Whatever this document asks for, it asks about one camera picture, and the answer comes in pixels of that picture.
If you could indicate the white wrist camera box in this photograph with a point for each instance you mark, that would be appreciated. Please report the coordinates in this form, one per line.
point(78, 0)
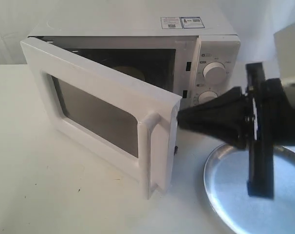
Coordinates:
point(285, 48)

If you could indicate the upper white control knob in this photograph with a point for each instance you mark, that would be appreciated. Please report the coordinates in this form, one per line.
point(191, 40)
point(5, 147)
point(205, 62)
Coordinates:
point(214, 73)

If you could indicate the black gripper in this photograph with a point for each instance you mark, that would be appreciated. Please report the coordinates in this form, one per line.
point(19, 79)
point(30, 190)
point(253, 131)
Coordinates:
point(272, 124)

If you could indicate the white microwave oven body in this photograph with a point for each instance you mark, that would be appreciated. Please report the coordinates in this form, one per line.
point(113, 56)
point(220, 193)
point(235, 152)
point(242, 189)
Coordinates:
point(171, 59)

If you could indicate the lower white control knob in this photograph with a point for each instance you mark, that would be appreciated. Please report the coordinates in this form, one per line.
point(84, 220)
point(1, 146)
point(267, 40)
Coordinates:
point(206, 96)

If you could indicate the white microwave door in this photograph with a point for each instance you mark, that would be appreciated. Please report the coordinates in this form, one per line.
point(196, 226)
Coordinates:
point(127, 122)

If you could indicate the blue white label sticker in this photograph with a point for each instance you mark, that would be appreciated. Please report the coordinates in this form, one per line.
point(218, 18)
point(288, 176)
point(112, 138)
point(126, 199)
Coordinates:
point(182, 23)

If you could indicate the cream ceramic bowl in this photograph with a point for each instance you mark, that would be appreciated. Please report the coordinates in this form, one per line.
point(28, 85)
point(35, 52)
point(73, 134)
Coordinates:
point(131, 71)

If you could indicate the white control knob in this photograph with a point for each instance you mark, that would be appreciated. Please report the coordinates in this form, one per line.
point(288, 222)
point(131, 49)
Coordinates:
point(206, 96)
point(214, 73)

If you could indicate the round stainless steel tray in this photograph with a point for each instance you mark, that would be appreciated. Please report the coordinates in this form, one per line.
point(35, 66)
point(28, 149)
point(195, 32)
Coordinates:
point(225, 177)

